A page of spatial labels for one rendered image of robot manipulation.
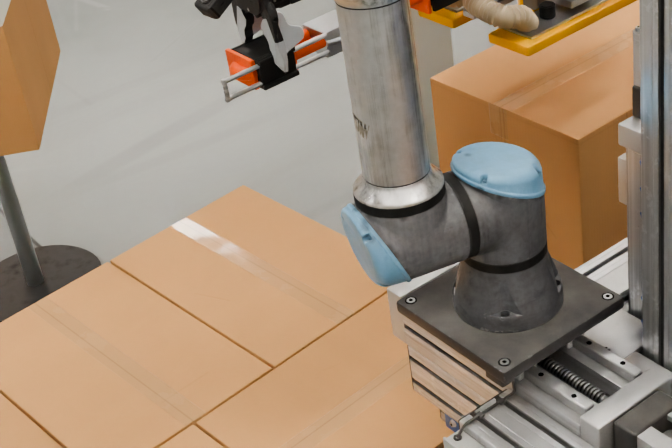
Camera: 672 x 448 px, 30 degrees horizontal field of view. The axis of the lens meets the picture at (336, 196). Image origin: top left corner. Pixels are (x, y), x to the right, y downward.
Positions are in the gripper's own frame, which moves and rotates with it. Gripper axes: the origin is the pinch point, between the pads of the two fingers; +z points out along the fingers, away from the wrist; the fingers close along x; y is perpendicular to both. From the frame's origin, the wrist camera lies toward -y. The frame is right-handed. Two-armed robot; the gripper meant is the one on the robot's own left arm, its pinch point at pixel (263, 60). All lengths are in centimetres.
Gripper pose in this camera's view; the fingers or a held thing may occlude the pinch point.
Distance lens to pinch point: 199.0
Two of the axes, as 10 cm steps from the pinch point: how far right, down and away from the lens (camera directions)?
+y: 7.9, -4.2, 4.4
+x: -5.9, -3.4, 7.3
